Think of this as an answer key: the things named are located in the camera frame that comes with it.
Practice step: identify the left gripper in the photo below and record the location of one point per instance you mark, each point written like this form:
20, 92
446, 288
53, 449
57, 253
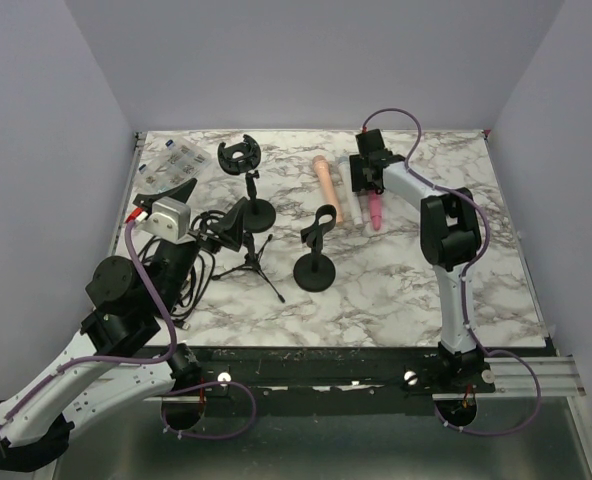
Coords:
231, 231

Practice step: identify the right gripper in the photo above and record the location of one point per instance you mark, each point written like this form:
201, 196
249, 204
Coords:
358, 181

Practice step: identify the silver white microphone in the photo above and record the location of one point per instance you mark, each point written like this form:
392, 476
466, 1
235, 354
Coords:
352, 198

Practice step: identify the pink microphone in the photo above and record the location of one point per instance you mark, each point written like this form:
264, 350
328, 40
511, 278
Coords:
375, 210

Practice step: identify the beige microphone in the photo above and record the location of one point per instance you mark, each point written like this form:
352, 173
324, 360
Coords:
322, 169

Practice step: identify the black shock mount desk stand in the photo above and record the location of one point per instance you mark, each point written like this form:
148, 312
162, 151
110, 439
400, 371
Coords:
244, 158

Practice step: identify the black tripod shock mount stand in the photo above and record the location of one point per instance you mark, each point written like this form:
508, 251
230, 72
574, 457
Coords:
252, 257

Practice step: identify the black clip round base stand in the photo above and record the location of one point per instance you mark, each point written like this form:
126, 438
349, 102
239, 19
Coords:
315, 272

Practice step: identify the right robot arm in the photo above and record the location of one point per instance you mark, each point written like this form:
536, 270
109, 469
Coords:
450, 240

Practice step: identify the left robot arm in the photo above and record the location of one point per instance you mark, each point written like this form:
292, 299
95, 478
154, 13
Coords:
127, 349

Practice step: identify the clear plastic parts box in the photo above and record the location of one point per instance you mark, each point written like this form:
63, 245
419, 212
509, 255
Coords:
178, 162

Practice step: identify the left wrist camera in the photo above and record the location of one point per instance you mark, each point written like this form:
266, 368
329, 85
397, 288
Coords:
168, 219

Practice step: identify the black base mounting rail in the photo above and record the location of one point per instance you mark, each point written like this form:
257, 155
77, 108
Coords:
234, 382

